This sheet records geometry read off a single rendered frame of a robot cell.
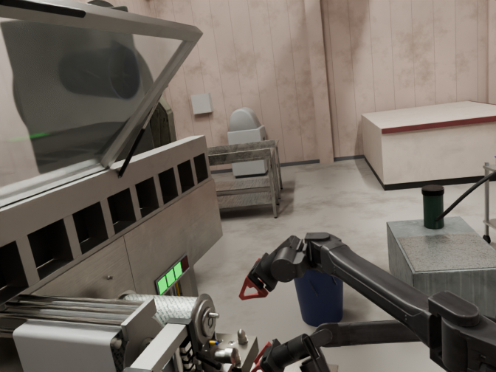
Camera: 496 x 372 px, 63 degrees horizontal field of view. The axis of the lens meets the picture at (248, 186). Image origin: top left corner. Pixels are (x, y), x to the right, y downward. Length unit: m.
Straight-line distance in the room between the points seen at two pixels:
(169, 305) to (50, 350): 0.35
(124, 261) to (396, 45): 8.29
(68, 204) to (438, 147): 5.94
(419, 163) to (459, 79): 3.25
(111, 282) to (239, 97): 8.03
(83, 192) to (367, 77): 8.19
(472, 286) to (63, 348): 2.70
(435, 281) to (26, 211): 2.59
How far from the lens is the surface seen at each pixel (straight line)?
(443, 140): 6.66
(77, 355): 0.90
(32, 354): 0.99
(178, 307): 1.15
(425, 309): 0.71
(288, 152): 9.18
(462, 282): 3.14
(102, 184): 1.31
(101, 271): 1.31
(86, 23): 0.79
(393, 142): 6.49
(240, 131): 8.41
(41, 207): 1.15
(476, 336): 0.66
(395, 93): 9.19
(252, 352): 1.44
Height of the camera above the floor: 1.85
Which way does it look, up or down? 14 degrees down
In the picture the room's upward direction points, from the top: 8 degrees counter-clockwise
